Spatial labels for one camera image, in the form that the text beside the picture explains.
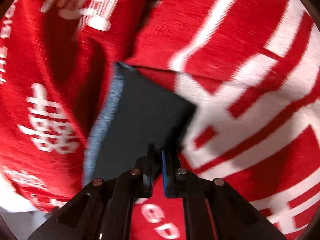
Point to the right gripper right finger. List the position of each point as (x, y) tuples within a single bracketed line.
[(212, 208)]

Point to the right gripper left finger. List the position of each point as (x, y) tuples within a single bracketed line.
[(103, 208)]

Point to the black pants with grey stripe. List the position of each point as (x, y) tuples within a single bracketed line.
[(136, 112)]

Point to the white bed sheet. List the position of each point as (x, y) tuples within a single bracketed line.
[(11, 201)]

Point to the red wedding bed blanket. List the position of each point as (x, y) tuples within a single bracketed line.
[(251, 67)]

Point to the red folded quilt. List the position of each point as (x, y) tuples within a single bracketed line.
[(56, 68)]

